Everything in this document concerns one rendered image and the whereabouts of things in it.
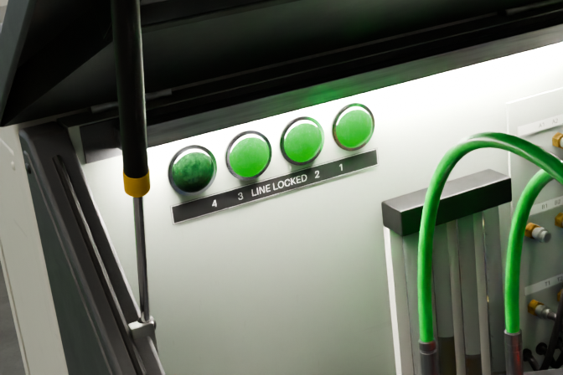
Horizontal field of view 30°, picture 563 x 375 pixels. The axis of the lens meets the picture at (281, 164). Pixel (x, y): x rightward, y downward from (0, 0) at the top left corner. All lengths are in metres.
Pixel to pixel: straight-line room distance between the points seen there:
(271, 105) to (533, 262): 0.43
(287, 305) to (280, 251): 0.06
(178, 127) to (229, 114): 0.05
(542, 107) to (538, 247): 0.17
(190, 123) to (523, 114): 0.41
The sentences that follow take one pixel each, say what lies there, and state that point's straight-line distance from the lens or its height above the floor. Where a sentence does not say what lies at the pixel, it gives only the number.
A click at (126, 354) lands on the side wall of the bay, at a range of 0.87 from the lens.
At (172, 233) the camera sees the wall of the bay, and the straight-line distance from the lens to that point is 1.03.
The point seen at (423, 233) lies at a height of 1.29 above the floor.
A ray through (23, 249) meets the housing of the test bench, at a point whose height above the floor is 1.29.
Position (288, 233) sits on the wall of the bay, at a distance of 1.08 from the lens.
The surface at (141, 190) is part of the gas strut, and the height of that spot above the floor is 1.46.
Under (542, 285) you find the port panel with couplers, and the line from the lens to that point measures 1.30.
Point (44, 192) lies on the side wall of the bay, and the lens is 0.94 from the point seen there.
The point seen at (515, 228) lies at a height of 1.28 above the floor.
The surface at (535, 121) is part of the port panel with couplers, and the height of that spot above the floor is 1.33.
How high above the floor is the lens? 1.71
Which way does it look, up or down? 19 degrees down
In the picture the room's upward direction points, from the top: 7 degrees counter-clockwise
